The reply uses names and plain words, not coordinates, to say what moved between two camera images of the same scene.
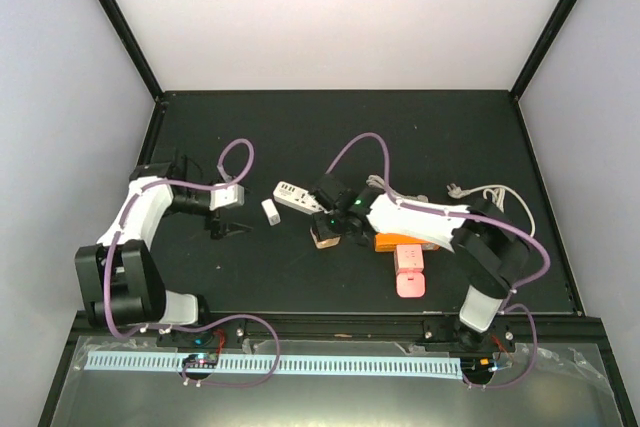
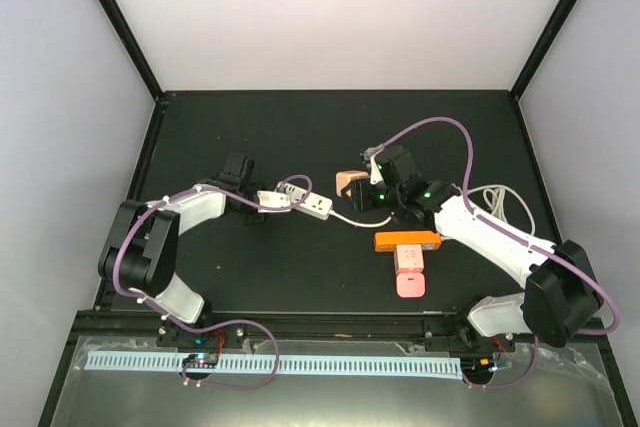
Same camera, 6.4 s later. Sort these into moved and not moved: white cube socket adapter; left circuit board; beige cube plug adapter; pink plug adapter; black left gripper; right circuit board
Moved: black left gripper; beige cube plug adapter
Not moved: pink plug adapter; white cube socket adapter; right circuit board; left circuit board
